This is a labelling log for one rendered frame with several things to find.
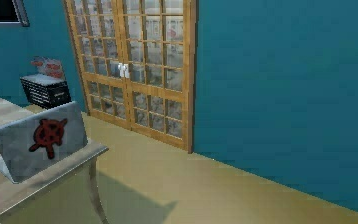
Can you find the red and white paper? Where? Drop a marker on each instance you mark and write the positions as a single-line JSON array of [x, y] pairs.
[[48, 66]]

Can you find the grey laptop with red emblem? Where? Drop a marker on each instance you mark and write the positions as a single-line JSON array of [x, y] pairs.
[[40, 140]]

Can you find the wooden glazed double door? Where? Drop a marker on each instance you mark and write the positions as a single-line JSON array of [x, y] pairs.
[[143, 66]]

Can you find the black slatted bin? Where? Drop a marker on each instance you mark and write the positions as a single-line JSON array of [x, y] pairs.
[[46, 90]]

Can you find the pale wooden table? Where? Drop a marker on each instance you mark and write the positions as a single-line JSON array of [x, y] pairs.
[[7, 186]]

